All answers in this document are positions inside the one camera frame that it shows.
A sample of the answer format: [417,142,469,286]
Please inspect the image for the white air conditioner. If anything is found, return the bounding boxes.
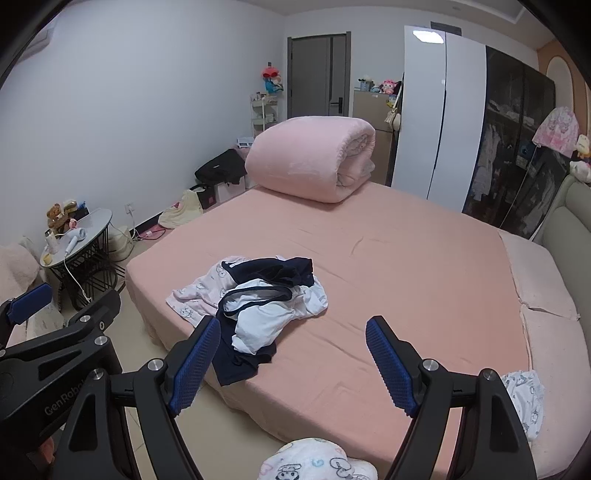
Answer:
[14,22,55,70]

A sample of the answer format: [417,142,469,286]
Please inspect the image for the rolled pink quilt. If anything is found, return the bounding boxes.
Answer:
[244,117,377,204]

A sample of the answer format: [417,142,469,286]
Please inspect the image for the cream fabric basket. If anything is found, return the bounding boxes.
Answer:
[107,224,136,265]

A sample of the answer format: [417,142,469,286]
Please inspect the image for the grey door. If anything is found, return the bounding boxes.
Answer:
[287,32,352,121]

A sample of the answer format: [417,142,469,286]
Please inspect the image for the brown plush bear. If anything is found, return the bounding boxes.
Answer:
[46,199,77,229]

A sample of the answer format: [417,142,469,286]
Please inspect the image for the cream tote bag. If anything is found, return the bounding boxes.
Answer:
[158,189,204,229]

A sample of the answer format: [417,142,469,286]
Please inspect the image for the round grey side table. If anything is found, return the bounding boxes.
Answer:
[39,209,123,311]

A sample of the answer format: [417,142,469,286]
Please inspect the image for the pink pillow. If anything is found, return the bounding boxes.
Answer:
[522,305,591,480]
[499,231,580,320]

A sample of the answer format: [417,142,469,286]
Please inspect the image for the white and black glass wardrobe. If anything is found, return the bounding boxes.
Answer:
[387,25,557,241]

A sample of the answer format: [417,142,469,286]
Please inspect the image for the red and blue plush toy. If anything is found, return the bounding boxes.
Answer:
[262,66,284,95]

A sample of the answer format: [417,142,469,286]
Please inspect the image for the grey padded headboard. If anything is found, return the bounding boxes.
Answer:
[531,175,591,315]

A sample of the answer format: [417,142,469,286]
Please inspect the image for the beige cabinet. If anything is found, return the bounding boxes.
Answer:
[353,89,402,185]

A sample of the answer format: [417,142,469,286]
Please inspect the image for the navy blue pants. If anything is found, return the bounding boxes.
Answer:
[213,257,318,387]

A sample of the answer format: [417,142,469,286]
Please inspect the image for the person's printed fleece pajamas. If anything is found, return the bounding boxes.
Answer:
[257,438,378,480]

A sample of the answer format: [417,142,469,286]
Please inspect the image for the cream hanging bag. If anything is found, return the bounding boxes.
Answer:
[387,74,404,134]

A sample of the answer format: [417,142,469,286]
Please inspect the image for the white hair dryer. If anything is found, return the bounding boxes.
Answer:
[64,227,88,256]

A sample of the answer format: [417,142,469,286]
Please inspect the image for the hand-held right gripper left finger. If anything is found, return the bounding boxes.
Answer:
[51,315,222,480]

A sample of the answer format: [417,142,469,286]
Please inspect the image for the black bag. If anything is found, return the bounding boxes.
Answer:
[195,148,249,186]

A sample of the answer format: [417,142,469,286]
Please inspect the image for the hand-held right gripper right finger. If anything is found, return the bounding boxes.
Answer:
[365,315,539,480]

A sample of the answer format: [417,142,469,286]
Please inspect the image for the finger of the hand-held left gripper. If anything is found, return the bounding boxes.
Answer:
[0,288,123,394]
[0,282,54,348]

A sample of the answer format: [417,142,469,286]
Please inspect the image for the pink printed pajama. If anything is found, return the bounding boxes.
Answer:
[166,255,259,330]

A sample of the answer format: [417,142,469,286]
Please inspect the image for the pink bed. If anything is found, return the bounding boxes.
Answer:
[124,182,591,480]

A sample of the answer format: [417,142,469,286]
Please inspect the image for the white rolling cart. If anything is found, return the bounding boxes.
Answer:
[249,92,279,141]

